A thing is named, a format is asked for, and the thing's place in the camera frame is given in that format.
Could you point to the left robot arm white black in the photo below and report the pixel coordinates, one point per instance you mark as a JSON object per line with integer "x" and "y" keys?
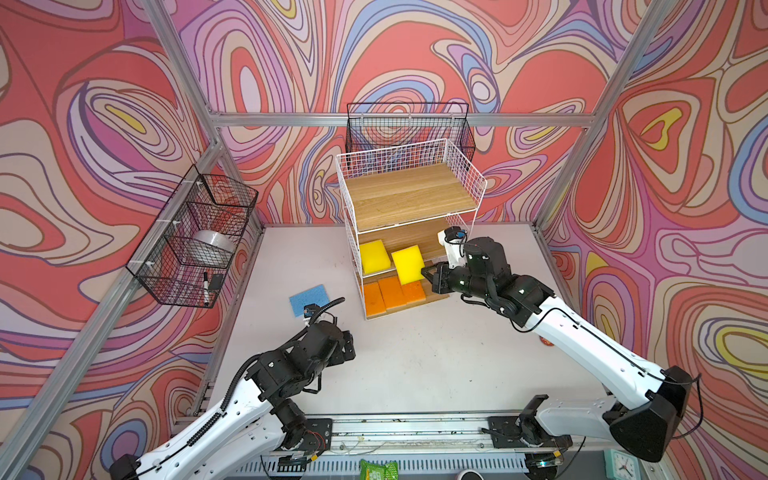
{"x": 257, "y": 414}

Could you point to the blue sponge left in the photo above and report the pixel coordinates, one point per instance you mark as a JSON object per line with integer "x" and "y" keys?
{"x": 316, "y": 295}

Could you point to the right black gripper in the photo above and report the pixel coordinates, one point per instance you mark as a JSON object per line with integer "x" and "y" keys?
{"x": 439, "y": 281}

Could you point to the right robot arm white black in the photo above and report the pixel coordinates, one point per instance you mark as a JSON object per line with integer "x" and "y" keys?
{"x": 644, "y": 403}

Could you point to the green snack packet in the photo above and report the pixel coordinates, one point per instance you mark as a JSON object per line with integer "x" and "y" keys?
{"x": 378, "y": 471}

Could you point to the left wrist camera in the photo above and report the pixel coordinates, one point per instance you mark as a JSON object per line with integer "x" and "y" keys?
{"x": 310, "y": 310}

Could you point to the teal alarm clock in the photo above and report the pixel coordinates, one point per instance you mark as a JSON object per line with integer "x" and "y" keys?
{"x": 621, "y": 466}

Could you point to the black wire basket wall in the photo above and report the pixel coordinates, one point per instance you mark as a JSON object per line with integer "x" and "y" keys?
{"x": 374, "y": 125}
{"x": 200, "y": 229}

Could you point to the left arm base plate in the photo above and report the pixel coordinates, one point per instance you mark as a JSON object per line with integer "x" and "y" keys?
{"x": 311, "y": 436}

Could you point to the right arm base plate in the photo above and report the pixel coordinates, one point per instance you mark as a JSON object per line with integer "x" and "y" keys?
{"x": 512, "y": 432}

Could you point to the white wire wooden shelf rack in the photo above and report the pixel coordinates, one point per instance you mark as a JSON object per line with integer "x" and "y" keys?
{"x": 404, "y": 196}

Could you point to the black marker pen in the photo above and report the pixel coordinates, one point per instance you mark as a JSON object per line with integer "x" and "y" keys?
{"x": 205, "y": 289}

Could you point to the orange sponge with pale back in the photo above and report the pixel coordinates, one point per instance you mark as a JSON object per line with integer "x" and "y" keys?
{"x": 373, "y": 300}

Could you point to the yellow sponge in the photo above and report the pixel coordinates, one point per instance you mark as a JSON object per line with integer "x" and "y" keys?
{"x": 374, "y": 257}
{"x": 408, "y": 264}

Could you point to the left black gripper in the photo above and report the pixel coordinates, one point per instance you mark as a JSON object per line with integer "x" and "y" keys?
{"x": 339, "y": 355}

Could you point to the black wire basket back wall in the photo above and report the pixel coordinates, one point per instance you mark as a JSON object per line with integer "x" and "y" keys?
{"x": 374, "y": 125}

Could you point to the black wire basket left wall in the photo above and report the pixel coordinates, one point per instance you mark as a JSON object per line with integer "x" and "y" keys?
{"x": 200, "y": 229}

